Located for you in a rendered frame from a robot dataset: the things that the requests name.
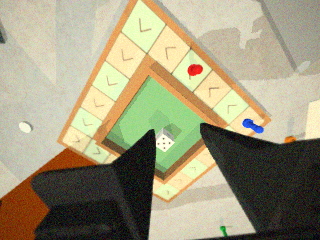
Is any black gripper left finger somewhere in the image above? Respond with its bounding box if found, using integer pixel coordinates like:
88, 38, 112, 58
30, 129, 156, 240

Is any cream flat rectangle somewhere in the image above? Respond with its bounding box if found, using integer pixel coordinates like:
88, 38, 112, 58
304, 99, 320, 140

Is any blue pawn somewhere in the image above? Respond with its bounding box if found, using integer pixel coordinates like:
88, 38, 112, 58
242, 118, 264, 133

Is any white die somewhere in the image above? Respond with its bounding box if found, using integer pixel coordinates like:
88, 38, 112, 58
156, 128, 175, 152

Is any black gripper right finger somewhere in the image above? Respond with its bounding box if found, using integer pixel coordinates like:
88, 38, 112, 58
200, 123, 320, 232

